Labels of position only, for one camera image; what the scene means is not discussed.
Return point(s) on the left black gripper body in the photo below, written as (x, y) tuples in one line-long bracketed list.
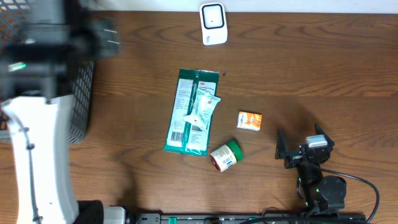
[(89, 38)]

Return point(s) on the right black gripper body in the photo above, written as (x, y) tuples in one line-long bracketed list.
[(293, 162)]

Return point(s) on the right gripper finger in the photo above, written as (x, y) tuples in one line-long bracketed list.
[(319, 131), (280, 151)]

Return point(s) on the small orange box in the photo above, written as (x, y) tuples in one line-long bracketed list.
[(249, 121)]

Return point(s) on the green lid jar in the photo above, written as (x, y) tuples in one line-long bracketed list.
[(226, 156)]

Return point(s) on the white teal wipes packet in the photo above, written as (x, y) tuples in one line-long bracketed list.
[(202, 111)]

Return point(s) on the green white glove package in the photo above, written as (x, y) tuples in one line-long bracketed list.
[(184, 137)]

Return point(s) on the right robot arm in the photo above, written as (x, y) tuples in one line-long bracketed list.
[(323, 195)]

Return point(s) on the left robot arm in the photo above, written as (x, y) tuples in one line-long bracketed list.
[(37, 73)]

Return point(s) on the white barcode scanner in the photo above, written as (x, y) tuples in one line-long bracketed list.
[(214, 27)]

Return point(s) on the grey plastic mesh basket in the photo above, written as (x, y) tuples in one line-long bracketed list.
[(17, 18)]

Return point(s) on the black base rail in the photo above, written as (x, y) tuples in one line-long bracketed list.
[(270, 218)]

